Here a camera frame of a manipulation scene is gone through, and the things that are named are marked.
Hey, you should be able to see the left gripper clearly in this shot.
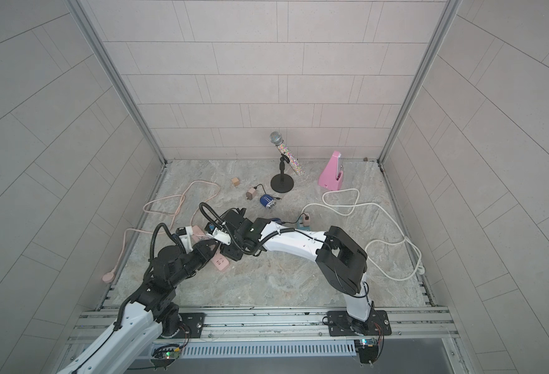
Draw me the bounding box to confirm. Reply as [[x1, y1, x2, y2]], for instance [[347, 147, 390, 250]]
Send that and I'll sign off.
[[168, 238, 224, 289]]

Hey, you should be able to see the pink power strip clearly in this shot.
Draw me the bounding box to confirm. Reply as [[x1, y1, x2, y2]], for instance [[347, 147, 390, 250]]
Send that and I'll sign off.
[[192, 225, 230, 272]]

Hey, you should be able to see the beige USB charger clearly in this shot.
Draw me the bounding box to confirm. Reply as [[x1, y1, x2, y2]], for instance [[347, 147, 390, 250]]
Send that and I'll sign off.
[[246, 188, 257, 200]]

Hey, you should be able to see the black charging cable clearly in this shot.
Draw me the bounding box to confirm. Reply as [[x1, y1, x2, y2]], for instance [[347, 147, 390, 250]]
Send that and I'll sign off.
[[254, 183, 282, 201]]

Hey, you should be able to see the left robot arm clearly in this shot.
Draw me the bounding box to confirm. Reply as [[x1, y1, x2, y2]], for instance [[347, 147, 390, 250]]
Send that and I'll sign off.
[[60, 223, 220, 373]]

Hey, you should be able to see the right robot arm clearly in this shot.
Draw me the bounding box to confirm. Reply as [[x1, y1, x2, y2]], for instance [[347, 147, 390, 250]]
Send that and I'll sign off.
[[207, 209, 392, 338]]

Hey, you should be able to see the pink USB charger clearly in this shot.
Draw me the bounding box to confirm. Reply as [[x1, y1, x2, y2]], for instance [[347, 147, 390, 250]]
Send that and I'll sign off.
[[301, 213, 310, 228]]

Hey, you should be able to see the black microphone stand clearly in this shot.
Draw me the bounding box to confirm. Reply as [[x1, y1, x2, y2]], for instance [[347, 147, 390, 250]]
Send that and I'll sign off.
[[271, 154, 294, 193]]

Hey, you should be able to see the left circuit board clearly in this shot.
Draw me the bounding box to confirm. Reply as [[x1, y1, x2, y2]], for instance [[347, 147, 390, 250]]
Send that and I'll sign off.
[[151, 344, 182, 367]]

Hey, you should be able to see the circuit board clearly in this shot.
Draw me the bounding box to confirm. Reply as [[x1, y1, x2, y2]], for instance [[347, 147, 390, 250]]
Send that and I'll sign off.
[[354, 339, 380, 365], [151, 344, 182, 367]]

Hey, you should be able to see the glitter microphone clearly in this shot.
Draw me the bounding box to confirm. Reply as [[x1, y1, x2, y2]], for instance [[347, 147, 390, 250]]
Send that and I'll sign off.
[[270, 131, 304, 175]]

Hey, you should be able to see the pink metronome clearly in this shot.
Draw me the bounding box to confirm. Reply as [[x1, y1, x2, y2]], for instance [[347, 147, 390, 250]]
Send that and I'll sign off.
[[318, 151, 344, 191]]

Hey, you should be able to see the right circuit board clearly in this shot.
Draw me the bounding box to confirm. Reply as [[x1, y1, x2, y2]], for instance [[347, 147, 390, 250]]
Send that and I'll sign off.
[[354, 339, 380, 365]]

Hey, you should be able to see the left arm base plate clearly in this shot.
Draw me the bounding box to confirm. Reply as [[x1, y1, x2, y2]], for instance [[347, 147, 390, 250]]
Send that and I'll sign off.
[[161, 313, 206, 339]]

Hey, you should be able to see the pink power strip cord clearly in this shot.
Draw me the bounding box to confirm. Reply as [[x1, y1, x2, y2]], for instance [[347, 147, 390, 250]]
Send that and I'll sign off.
[[102, 179, 221, 284]]

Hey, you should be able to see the white vented cable duct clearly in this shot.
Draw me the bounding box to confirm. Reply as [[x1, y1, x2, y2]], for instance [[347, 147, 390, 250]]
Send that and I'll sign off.
[[128, 340, 357, 361]]

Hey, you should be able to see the white power strip cord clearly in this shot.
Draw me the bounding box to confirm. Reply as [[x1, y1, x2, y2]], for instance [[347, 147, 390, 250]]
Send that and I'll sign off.
[[301, 188, 426, 282]]

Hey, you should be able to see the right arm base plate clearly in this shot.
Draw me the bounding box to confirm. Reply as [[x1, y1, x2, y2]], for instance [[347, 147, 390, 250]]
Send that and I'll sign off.
[[322, 309, 392, 337]]

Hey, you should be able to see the aluminium mounting rail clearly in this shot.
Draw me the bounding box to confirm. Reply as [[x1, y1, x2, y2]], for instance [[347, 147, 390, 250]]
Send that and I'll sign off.
[[68, 305, 460, 344]]

